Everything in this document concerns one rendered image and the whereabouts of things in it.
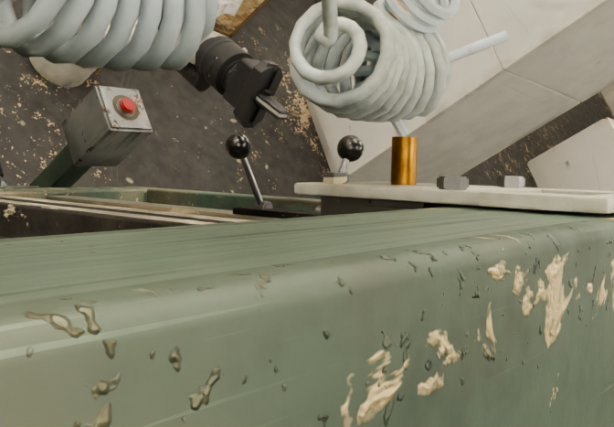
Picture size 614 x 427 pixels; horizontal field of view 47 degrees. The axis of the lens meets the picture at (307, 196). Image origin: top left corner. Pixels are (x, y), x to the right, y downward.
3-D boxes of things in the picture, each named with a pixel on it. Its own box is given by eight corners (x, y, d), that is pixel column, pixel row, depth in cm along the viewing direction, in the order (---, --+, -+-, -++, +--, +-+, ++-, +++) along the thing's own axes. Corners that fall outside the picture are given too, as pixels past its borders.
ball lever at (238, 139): (263, 207, 107) (233, 127, 101) (281, 208, 104) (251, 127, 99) (248, 220, 104) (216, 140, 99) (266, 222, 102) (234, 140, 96)
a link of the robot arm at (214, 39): (257, 52, 132) (223, 25, 138) (218, 36, 124) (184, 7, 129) (227, 103, 135) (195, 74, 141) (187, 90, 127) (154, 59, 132)
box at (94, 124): (101, 127, 178) (139, 88, 168) (115, 168, 175) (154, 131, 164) (58, 124, 169) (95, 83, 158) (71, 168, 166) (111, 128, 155)
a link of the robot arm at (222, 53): (296, 69, 124) (256, 37, 130) (258, 61, 116) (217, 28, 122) (267, 129, 129) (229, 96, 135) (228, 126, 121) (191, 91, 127)
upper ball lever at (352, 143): (320, 226, 98) (350, 144, 103) (341, 228, 96) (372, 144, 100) (304, 213, 96) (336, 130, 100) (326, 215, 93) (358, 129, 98)
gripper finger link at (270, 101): (277, 115, 118) (255, 96, 121) (290, 116, 120) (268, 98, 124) (280, 107, 117) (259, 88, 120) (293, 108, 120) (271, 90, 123)
